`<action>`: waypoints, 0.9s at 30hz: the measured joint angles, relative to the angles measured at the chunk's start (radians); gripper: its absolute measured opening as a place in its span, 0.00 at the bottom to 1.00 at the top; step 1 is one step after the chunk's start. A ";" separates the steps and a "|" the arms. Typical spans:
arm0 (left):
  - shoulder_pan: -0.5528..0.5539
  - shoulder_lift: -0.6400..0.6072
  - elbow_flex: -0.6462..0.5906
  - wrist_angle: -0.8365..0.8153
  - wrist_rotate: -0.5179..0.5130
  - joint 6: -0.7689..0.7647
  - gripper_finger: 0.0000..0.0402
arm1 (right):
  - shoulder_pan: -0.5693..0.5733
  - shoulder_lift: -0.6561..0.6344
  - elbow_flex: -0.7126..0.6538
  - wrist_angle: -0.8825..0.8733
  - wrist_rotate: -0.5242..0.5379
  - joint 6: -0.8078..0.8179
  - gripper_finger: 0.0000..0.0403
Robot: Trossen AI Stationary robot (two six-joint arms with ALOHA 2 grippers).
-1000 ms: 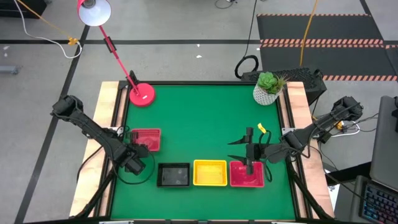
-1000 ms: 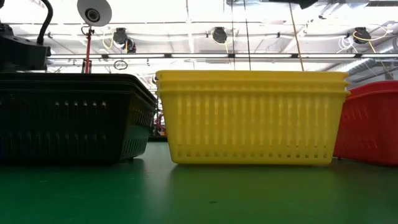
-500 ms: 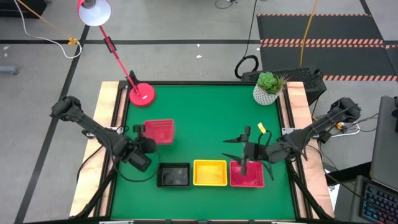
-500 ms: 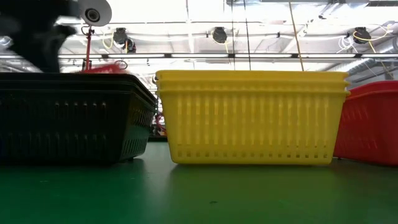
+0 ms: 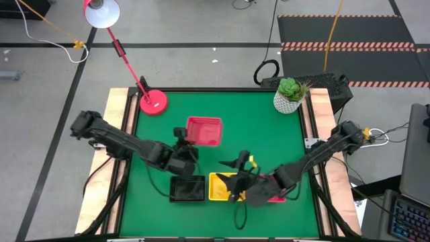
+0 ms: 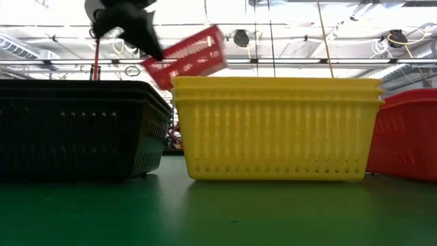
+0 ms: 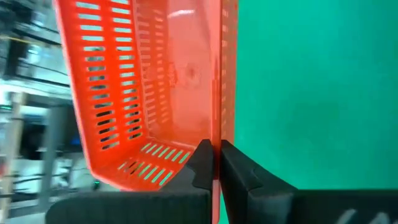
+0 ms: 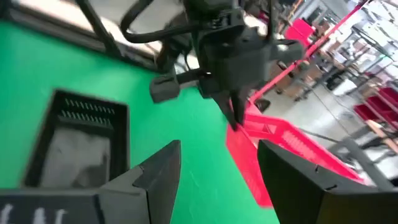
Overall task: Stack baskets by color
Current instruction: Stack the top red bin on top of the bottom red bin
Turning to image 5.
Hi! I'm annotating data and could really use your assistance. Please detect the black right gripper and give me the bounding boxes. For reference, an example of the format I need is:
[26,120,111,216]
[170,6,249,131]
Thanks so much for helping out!
[214,160,275,208]

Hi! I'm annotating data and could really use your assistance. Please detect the red desk lamp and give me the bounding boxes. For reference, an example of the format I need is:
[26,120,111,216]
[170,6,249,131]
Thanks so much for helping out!
[83,0,169,117]

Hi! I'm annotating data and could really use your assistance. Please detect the succulent in white pot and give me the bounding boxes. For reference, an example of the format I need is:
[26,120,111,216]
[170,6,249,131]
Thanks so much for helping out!
[272,77,312,115]

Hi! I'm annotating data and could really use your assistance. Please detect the light wooden side board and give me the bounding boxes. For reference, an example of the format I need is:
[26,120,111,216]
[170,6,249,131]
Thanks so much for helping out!
[308,87,362,236]
[74,87,130,235]

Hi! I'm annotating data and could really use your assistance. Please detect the black perforated computer case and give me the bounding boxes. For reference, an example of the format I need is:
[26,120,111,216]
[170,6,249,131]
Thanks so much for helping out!
[260,73,354,114]

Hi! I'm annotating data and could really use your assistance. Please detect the black side table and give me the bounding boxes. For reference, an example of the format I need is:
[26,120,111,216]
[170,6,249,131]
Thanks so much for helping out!
[351,174,402,202]

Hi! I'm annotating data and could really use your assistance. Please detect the black mat orange striped edges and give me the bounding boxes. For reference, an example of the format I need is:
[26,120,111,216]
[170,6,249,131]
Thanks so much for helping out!
[277,13,417,48]
[280,46,430,89]

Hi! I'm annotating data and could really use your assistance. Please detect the backlit keyboard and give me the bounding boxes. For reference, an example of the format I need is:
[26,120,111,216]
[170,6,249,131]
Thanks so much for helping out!
[378,188,430,242]

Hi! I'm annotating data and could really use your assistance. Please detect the grey laptop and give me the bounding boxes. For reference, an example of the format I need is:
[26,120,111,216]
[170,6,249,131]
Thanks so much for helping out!
[398,102,430,208]

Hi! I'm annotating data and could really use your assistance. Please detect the black cabinet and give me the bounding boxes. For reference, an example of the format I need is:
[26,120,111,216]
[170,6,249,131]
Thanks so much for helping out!
[0,0,51,20]

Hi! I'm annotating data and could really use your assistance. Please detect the black table frame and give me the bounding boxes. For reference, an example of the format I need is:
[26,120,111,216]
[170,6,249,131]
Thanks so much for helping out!
[79,86,362,242]

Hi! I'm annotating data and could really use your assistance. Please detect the black cable with coil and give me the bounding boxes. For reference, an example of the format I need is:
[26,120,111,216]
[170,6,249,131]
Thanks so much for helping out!
[253,0,281,86]

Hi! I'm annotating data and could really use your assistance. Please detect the white looped cable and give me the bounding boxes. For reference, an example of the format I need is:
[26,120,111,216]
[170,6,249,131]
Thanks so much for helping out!
[364,127,390,149]

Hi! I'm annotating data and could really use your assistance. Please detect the orange cable with yellow plug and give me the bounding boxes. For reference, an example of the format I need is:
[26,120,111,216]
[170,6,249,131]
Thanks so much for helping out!
[18,0,85,50]

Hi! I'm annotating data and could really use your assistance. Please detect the black floor cable bundle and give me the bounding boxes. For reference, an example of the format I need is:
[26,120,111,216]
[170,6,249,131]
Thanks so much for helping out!
[231,0,257,10]

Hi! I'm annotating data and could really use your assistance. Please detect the yellow hanging power cable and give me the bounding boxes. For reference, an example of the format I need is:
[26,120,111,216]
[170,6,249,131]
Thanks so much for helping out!
[322,0,345,73]

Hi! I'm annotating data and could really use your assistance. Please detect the white floor cable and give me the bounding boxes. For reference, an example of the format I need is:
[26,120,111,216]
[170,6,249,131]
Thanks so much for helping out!
[13,0,90,65]

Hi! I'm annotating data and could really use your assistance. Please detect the grey metal floor bracket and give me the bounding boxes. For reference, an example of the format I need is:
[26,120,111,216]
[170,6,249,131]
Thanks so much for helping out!
[0,69,22,81]

